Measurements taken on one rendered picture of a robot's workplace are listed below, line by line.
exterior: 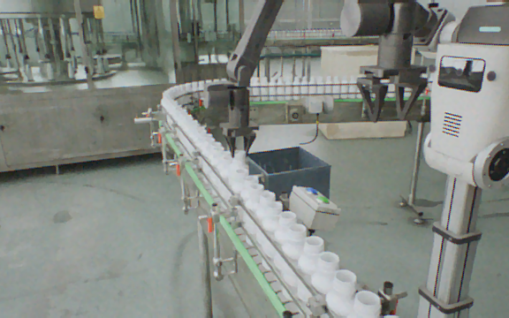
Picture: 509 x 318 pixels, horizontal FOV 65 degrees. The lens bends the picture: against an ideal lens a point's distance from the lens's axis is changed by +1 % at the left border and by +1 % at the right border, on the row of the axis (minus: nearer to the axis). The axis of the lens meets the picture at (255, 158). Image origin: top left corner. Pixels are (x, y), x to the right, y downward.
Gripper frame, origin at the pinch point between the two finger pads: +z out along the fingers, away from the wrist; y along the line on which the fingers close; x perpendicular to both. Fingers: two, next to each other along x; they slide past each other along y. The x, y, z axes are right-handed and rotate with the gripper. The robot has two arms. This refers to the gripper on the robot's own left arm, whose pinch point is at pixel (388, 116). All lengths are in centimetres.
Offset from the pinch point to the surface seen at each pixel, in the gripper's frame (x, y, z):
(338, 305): -12.7, -17.1, 27.7
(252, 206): 27.6, -17.0, 27.6
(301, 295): -0.3, -17.2, 34.8
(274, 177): 86, 15, 46
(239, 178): 39.6, -16.1, 24.6
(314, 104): 183, 88, 38
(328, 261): -4.0, -13.9, 25.5
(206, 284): 99, -15, 101
